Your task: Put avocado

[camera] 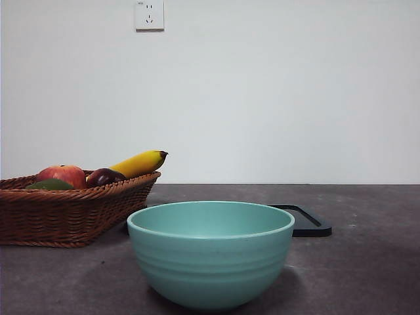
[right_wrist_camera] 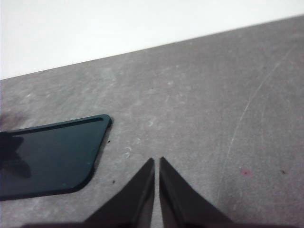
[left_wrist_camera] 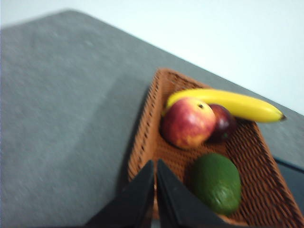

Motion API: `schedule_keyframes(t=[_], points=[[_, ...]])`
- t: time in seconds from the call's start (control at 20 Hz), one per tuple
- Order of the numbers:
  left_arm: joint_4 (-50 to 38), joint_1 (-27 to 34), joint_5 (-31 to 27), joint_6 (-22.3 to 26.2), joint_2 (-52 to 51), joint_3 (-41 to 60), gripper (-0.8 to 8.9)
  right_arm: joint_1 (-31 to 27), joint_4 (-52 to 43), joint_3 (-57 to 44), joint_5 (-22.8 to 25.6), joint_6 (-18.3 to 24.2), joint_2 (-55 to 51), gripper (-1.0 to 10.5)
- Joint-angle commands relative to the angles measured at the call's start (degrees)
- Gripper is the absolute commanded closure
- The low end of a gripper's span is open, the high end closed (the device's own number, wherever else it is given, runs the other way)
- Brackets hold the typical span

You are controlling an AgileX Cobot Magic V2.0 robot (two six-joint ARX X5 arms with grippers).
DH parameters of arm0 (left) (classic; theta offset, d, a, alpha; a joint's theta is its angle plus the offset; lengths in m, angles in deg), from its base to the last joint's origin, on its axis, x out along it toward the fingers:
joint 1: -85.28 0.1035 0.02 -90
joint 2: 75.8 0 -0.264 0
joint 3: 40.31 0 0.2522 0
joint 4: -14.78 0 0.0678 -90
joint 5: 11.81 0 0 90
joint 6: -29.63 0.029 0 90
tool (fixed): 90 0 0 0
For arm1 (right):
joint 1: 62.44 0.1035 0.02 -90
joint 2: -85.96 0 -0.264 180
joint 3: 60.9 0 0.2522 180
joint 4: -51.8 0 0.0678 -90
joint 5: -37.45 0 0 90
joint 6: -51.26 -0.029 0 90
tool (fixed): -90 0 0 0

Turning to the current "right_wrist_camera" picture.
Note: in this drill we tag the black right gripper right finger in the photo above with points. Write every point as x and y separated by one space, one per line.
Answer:
180 204

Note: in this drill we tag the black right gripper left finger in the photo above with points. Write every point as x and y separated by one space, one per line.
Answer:
135 202

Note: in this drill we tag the dark glossy rectangular tray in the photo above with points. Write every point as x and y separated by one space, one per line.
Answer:
59 161

